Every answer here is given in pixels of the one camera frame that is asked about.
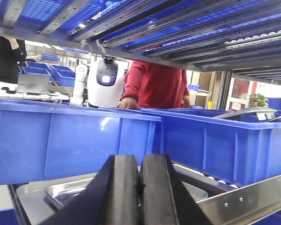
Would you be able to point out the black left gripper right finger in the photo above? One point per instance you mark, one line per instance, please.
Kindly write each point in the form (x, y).
(164, 199)

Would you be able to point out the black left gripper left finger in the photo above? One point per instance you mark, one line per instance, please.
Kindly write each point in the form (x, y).
(111, 198)

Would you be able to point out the silver metal tray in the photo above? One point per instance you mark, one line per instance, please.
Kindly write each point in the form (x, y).
(60, 195)

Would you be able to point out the grey plastic tray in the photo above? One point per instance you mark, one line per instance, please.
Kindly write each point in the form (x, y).
(32, 205)

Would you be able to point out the blue bin right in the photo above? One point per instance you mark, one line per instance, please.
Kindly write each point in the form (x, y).
(237, 152)

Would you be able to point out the large blue bin left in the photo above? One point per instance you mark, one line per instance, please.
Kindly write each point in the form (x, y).
(44, 141)

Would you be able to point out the white humanoid robot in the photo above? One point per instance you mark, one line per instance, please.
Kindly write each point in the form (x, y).
(100, 83)

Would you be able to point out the person in red sweater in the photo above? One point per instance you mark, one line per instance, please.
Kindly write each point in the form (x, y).
(150, 85)

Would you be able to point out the green potted plant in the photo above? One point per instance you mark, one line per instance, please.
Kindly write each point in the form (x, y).
(258, 99)

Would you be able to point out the grey laptop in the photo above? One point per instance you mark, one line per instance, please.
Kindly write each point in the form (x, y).
(29, 83)

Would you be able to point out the upper rack shelf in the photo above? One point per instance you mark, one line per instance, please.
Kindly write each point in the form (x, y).
(202, 35)

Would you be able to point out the person in black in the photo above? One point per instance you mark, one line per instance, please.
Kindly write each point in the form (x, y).
(12, 53)

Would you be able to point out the steel rack front rail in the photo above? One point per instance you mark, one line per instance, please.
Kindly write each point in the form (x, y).
(244, 205)

